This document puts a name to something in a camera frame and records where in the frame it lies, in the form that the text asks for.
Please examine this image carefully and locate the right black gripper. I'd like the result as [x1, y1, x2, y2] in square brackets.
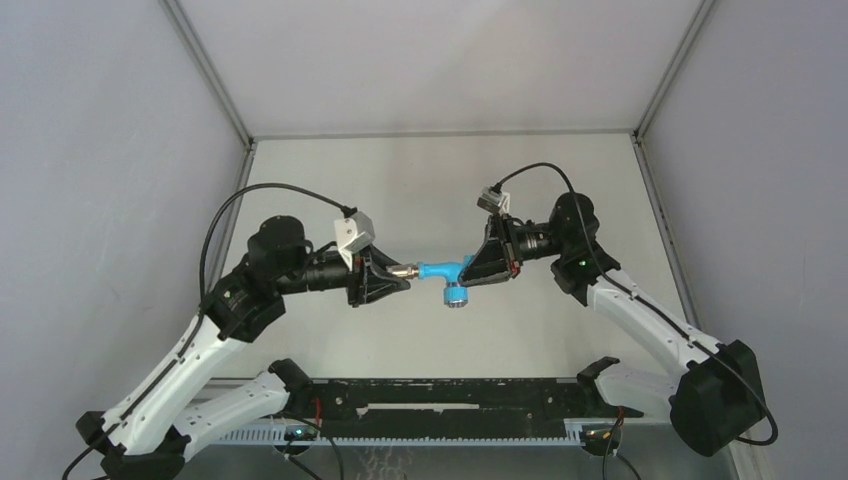
[456, 214, 567, 290]

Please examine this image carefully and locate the blue plastic water faucet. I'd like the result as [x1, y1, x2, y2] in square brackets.
[417, 255, 472, 308]

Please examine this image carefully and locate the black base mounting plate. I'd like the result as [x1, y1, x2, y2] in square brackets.
[277, 357, 642, 436]

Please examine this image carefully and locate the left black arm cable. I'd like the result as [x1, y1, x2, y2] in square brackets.
[60, 183, 359, 480]

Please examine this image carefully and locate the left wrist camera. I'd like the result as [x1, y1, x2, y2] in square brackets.
[333, 211, 376, 255]

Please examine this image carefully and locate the small metal pipe fitting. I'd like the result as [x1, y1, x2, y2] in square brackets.
[387, 263, 420, 280]

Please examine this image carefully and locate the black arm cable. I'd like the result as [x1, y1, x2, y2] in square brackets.
[60, 183, 359, 480]
[490, 162, 780, 448]

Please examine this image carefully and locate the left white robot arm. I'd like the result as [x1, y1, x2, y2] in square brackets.
[76, 216, 411, 479]

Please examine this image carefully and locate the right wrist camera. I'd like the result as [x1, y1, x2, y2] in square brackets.
[476, 187, 511, 215]

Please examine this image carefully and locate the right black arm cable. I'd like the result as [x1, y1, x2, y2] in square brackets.
[490, 162, 780, 448]

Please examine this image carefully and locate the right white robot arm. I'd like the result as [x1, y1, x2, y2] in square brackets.
[459, 187, 774, 456]

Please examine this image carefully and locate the white slotted cable duct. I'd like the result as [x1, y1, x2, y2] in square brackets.
[212, 423, 585, 447]

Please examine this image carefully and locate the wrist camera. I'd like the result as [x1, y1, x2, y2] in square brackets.
[476, 187, 511, 215]
[333, 211, 376, 255]

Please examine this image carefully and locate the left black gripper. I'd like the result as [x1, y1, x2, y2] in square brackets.
[280, 243, 413, 306]

